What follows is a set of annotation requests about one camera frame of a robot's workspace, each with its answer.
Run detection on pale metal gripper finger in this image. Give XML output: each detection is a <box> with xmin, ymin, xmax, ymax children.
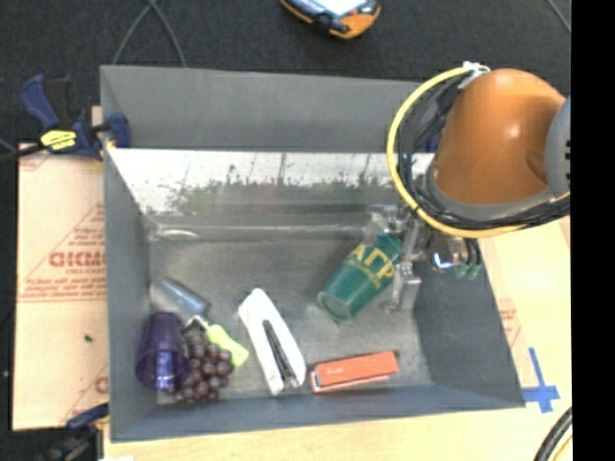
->
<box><xmin>368</xmin><ymin>206</ymin><xmax>410</xmax><ymax>240</ymax></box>
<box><xmin>381</xmin><ymin>261</ymin><xmax>423</xmax><ymax>315</ymax></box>

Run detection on green cup with yellow print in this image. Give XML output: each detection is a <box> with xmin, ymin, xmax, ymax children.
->
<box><xmin>316</xmin><ymin>231</ymin><xmax>405</xmax><ymax>325</ymax></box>

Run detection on orange stapler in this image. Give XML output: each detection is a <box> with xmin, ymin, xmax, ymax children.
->
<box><xmin>307</xmin><ymin>351</ymin><xmax>402</xmax><ymax>395</ymax></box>

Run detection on white stapler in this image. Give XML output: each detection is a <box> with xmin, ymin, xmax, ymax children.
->
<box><xmin>236</xmin><ymin>286</ymin><xmax>308</xmax><ymax>398</ymax></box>

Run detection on grey metal bin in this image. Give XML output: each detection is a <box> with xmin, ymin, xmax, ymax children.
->
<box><xmin>99</xmin><ymin>64</ymin><xmax>526</xmax><ymax>444</ymax></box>

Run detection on dark purple toy grapes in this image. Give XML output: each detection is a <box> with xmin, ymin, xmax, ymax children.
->
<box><xmin>173</xmin><ymin>331</ymin><xmax>235</xmax><ymax>406</ymax></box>

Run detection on clear glass thing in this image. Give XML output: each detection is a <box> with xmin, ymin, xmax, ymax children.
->
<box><xmin>150</xmin><ymin>278</ymin><xmax>211</xmax><ymax>320</ymax></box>

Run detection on purple plastic cup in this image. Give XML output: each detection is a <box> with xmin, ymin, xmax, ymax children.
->
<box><xmin>135</xmin><ymin>310</ymin><xmax>191</xmax><ymax>394</ymax></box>

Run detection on brown cardboard board, red print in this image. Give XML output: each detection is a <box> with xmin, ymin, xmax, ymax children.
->
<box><xmin>12</xmin><ymin>142</ymin><xmax>111</xmax><ymax>432</ymax></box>

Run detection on yellow-green handled tool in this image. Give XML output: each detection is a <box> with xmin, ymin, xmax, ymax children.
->
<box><xmin>184</xmin><ymin>314</ymin><xmax>251</xmax><ymax>369</ymax></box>

